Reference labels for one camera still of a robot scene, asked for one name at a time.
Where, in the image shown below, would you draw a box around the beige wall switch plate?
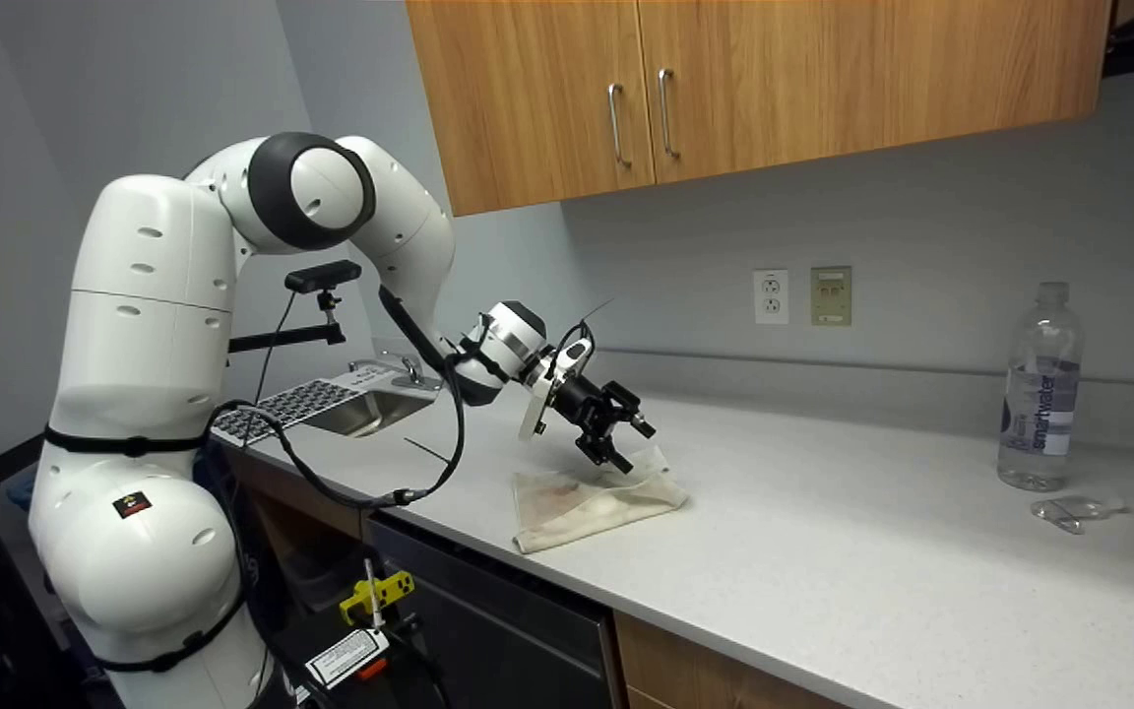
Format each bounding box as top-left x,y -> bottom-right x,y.
808,261 -> 857,330

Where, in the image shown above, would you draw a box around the white tag with red mark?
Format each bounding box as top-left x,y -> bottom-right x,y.
300,627 -> 396,695

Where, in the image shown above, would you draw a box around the grid-patterned drying mat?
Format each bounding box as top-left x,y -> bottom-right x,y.
212,375 -> 363,443

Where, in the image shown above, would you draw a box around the crumpled clear plastic wrapper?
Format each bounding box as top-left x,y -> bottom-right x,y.
1031,487 -> 1134,535

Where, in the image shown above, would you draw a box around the silver cabinet door handle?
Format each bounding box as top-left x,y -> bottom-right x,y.
603,80 -> 637,174
648,61 -> 685,166

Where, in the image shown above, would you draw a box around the white wall outlet plate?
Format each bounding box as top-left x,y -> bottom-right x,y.
750,269 -> 792,330

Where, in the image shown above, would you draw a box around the black camera on stand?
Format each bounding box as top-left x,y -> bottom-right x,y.
224,255 -> 368,357

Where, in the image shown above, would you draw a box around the stainless steel sink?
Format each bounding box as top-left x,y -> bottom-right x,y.
300,378 -> 442,443

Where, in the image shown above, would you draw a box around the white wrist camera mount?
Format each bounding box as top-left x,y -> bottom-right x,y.
515,322 -> 598,439

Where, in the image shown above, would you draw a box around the wooden wall cabinet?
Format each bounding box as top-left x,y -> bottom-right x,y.
403,0 -> 1117,220

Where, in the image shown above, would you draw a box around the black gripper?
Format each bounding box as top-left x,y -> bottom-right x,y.
546,370 -> 660,476

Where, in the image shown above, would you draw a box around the yellow clamp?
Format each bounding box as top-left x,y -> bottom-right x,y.
333,568 -> 422,630

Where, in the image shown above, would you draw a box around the wooden base cabinet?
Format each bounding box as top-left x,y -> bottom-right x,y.
610,607 -> 857,709

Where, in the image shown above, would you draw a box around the stained white towel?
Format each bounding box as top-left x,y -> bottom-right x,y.
509,435 -> 695,557

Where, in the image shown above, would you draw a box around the clear plastic water bottle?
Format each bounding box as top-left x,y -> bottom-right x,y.
997,276 -> 1086,494

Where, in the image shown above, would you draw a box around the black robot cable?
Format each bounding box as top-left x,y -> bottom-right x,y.
204,283 -> 473,513

